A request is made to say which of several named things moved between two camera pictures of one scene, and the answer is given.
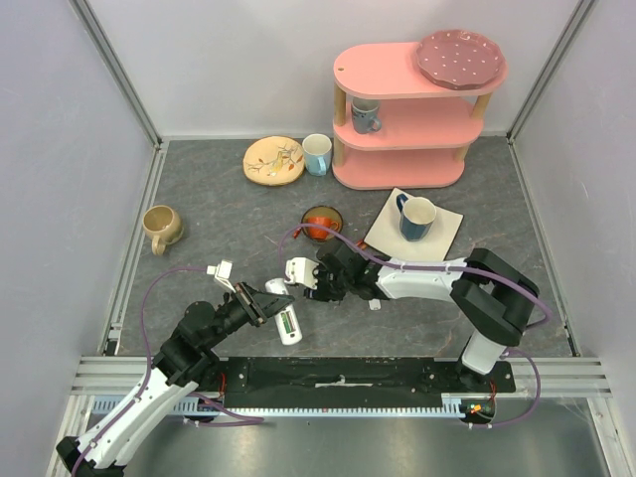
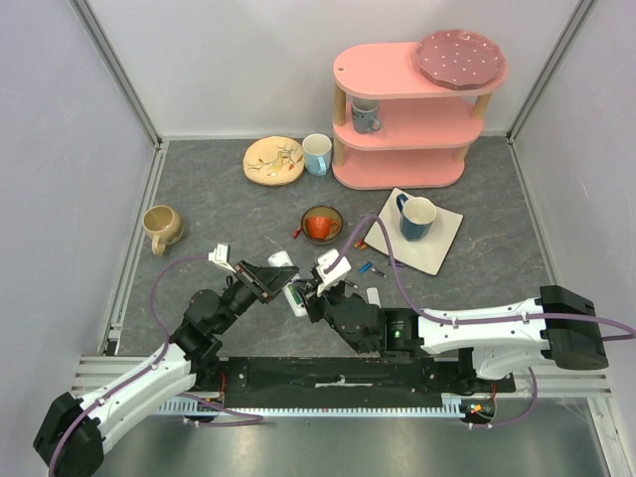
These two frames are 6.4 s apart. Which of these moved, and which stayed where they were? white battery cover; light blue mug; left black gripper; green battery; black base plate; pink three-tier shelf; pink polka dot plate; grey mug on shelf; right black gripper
Moved: right black gripper; left black gripper; green battery
Stayed: light blue mug; grey mug on shelf; white battery cover; black base plate; pink polka dot plate; pink three-tier shelf
